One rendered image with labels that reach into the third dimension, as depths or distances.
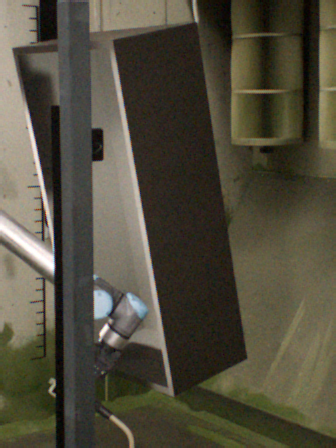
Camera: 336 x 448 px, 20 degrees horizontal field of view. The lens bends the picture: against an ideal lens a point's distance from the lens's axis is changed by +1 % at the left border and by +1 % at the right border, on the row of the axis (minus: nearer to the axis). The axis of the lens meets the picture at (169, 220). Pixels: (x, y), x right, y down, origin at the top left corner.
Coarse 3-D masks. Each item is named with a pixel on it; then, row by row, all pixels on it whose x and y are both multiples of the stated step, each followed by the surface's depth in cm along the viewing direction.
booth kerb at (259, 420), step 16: (192, 400) 435; (208, 400) 425; (224, 400) 416; (240, 400) 408; (224, 416) 417; (240, 416) 408; (256, 416) 400; (272, 416) 392; (256, 432) 400; (272, 432) 392; (288, 432) 385; (304, 432) 377; (320, 432) 370
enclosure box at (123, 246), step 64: (128, 64) 294; (192, 64) 310; (128, 128) 296; (192, 128) 313; (128, 192) 367; (192, 192) 316; (128, 256) 377; (192, 256) 318; (192, 320) 321; (192, 384) 324
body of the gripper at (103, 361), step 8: (104, 344) 305; (104, 352) 307; (112, 352) 306; (120, 352) 307; (96, 360) 305; (104, 360) 307; (112, 360) 307; (96, 368) 307; (104, 368) 305; (96, 376) 306; (104, 376) 306
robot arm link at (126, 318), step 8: (128, 296) 304; (120, 304) 302; (128, 304) 303; (136, 304) 302; (120, 312) 302; (128, 312) 303; (136, 312) 303; (144, 312) 304; (112, 320) 305; (120, 320) 303; (128, 320) 303; (136, 320) 304; (112, 328) 304; (120, 328) 303; (128, 328) 304; (136, 328) 306; (120, 336) 304; (128, 336) 305
